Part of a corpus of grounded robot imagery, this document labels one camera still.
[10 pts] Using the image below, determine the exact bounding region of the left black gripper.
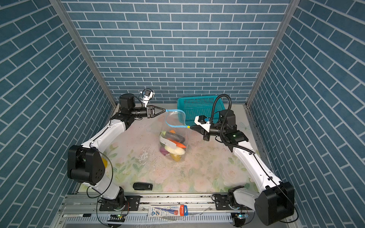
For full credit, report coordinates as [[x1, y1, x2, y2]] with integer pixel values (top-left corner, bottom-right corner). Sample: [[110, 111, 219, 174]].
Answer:
[[129, 105, 164, 120]]

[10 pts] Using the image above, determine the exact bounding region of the orange toy carrot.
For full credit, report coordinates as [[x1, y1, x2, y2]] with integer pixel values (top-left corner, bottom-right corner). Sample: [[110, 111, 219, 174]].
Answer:
[[170, 139, 187, 149]]

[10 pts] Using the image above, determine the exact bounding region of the black toy eggplant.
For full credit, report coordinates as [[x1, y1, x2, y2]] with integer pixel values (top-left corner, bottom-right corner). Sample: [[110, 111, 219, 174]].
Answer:
[[160, 131, 185, 143]]

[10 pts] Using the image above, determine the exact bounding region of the teal plastic basket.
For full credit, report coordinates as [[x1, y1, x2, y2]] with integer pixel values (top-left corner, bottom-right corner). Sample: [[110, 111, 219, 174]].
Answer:
[[177, 96, 217, 121]]

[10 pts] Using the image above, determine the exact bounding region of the clear zip top bag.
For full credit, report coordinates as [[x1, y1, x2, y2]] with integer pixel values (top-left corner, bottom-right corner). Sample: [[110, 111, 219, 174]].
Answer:
[[159, 109, 190, 162]]

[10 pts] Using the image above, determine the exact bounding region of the yellow toy potato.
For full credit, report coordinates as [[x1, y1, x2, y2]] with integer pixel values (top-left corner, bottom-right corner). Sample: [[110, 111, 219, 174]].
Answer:
[[170, 154, 183, 162]]

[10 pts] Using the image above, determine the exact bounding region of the purple toy onion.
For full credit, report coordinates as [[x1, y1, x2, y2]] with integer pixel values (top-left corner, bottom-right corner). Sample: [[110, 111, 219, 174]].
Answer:
[[160, 146, 170, 156]]

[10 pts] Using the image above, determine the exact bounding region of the white toy garlic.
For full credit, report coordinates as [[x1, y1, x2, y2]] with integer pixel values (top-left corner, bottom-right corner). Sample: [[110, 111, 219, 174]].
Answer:
[[164, 145, 185, 155]]

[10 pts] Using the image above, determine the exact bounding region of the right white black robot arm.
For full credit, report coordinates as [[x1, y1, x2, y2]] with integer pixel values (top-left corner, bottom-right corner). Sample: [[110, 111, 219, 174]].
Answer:
[[189, 124, 298, 226]]

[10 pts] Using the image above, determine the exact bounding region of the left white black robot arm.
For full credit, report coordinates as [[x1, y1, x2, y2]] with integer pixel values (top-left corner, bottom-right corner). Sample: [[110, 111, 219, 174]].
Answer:
[[67, 105, 166, 211]]

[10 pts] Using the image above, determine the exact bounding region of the yellow pen cup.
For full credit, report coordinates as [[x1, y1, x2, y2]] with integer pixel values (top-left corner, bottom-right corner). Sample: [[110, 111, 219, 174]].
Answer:
[[102, 157, 108, 168]]

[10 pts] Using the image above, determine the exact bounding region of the black rectangular device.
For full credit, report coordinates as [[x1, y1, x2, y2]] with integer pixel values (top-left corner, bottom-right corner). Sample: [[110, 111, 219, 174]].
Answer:
[[133, 182, 153, 191]]

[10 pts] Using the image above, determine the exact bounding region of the toothbrush blister package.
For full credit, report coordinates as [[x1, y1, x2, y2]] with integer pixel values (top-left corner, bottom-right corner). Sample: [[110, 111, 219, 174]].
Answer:
[[147, 204, 189, 218]]

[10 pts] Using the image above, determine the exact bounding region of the black marker pen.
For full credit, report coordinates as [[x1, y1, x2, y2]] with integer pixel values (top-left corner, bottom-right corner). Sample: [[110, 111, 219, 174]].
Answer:
[[62, 213, 91, 218]]

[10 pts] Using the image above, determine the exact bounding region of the aluminium mounting rail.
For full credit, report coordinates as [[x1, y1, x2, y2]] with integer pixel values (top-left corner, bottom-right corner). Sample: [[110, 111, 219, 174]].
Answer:
[[54, 192, 300, 226]]

